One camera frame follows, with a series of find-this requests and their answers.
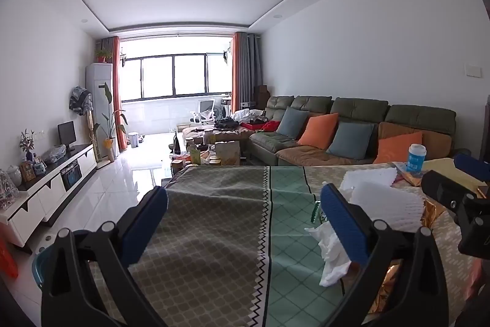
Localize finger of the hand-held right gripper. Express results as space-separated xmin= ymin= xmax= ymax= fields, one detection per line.
xmin=421 ymin=170 xmax=477 ymax=215
xmin=455 ymin=154 xmax=490 ymax=182

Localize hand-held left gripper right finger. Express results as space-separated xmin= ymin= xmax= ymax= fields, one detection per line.
xmin=319 ymin=182 xmax=449 ymax=327

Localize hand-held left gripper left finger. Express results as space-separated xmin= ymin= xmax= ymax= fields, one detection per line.
xmin=41 ymin=186 xmax=169 ymax=327

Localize white tissue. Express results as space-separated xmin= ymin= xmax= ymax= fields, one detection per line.
xmin=305 ymin=223 xmax=353 ymax=288

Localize white foam fruit net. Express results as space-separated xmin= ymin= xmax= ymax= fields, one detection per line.
xmin=346 ymin=184 xmax=426 ymax=233
xmin=339 ymin=167 xmax=399 ymax=193

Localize gold foil wrapper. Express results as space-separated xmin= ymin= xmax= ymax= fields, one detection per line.
xmin=346 ymin=258 xmax=406 ymax=318
xmin=420 ymin=197 xmax=448 ymax=234

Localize teal plastic waste bin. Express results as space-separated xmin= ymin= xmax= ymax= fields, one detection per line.
xmin=31 ymin=229 xmax=96 ymax=291

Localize yellow sheet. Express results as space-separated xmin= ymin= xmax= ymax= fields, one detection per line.
xmin=422 ymin=158 xmax=487 ymax=184

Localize brown snack packet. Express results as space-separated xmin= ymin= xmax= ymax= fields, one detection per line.
xmin=391 ymin=162 xmax=426 ymax=187

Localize white blue paper cup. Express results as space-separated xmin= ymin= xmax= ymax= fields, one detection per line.
xmin=406 ymin=144 xmax=427 ymax=174

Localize brown sofa throw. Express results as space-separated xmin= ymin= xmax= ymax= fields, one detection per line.
xmin=377 ymin=121 xmax=454 ymax=161

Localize orange cushion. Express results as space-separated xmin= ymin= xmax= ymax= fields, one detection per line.
xmin=297 ymin=112 xmax=340 ymax=150
xmin=373 ymin=131 xmax=424 ymax=164

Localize green grey patterned tablecloth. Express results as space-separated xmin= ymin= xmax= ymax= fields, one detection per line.
xmin=92 ymin=164 xmax=490 ymax=327

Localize grey blue cushion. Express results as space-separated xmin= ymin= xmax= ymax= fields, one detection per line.
xmin=276 ymin=107 xmax=310 ymax=140
xmin=326 ymin=122 xmax=376 ymax=160

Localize group of glass jars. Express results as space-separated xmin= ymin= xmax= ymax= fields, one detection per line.
xmin=170 ymin=128 xmax=242 ymax=169

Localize tall leafy plant in vase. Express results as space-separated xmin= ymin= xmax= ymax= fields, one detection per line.
xmin=96 ymin=82 xmax=129 ymax=163

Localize white black tv cabinet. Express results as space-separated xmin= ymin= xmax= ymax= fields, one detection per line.
xmin=0 ymin=143 xmax=98 ymax=247

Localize clear plastic bag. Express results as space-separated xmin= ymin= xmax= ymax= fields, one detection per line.
xmin=43 ymin=145 xmax=68 ymax=164

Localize green sectional sofa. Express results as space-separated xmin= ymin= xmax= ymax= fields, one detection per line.
xmin=245 ymin=95 xmax=458 ymax=167

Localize black monitor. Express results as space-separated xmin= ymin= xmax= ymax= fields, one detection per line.
xmin=57 ymin=121 xmax=77 ymax=152

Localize red cloth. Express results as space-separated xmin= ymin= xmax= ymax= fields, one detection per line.
xmin=241 ymin=120 xmax=282 ymax=132

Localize orange curtain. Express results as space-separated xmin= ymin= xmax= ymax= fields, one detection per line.
xmin=232 ymin=32 xmax=251 ymax=114
xmin=113 ymin=36 xmax=128 ymax=151

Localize white mesh office chair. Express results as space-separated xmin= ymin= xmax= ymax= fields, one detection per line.
xmin=190 ymin=99 xmax=219 ymax=126

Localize cloth covered standing fan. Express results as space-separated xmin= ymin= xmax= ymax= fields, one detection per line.
xmin=69 ymin=86 xmax=99 ymax=159

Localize white lidded jar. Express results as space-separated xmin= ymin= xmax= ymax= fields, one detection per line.
xmin=7 ymin=165 xmax=23 ymax=186

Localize blue vase with branches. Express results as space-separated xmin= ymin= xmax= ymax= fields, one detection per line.
xmin=19 ymin=130 xmax=37 ymax=163

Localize pile of white clothes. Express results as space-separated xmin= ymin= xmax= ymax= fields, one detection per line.
xmin=233 ymin=108 xmax=269 ymax=123

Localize red plastic bag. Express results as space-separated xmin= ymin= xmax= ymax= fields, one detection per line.
xmin=0 ymin=239 xmax=19 ymax=279

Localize large balcony window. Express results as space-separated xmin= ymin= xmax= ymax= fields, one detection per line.
xmin=122 ymin=52 xmax=232 ymax=101

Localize white standing air conditioner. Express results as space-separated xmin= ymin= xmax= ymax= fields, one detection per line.
xmin=85 ymin=63 xmax=114 ymax=155

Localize brown cardboard boxes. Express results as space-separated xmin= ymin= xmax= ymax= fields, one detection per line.
xmin=253 ymin=84 xmax=271 ymax=108

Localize grey curtain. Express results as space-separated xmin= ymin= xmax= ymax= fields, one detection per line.
xmin=248 ymin=33 xmax=265 ymax=106

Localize wooden photo frame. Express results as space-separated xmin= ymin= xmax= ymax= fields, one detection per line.
xmin=19 ymin=161 xmax=36 ymax=182

